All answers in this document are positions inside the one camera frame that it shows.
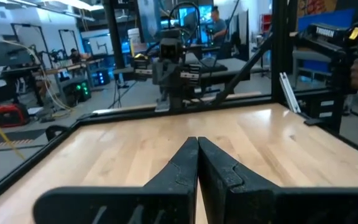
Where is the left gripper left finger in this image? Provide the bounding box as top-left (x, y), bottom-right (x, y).
top-left (32, 136), bottom-right (199, 224)

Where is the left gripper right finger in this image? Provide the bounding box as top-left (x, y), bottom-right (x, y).
top-left (198, 136), bottom-right (358, 224)

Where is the white bucket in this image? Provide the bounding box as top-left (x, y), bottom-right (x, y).
top-left (127, 27), bottom-right (142, 47)

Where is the grey cart top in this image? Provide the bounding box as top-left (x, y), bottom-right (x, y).
top-left (185, 57), bottom-right (262, 87)

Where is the glowing blue screen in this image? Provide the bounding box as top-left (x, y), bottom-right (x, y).
top-left (178, 4), bottom-right (214, 29)

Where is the person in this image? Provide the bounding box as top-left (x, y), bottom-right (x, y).
top-left (209, 5), bottom-right (229, 47)
top-left (68, 48), bottom-right (93, 65)

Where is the black computer tower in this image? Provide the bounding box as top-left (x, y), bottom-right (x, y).
top-left (61, 77), bottom-right (93, 107)

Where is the long wooden workbench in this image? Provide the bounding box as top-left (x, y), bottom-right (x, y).
top-left (32, 57), bottom-right (105, 77)

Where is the silver aluminium bar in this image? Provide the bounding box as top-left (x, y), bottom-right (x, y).
top-left (278, 72), bottom-right (302, 114)

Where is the dark tilted monitor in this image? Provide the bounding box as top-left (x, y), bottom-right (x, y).
top-left (0, 41), bottom-right (34, 68)

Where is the red floor device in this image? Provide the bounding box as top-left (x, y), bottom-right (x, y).
top-left (0, 103), bottom-right (30, 128)

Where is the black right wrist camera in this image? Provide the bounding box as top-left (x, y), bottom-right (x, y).
top-left (159, 28), bottom-right (183, 63)

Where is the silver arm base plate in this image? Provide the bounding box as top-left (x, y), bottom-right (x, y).
top-left (154, 98), bottom-right (171, 113)

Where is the black aluminium table frame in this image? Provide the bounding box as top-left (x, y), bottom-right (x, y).
top-left (0, 0), bottom-right (358, 212)

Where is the blue wall panel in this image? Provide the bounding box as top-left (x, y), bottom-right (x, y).
top-left (296, 8), bottom-right (357, 32)

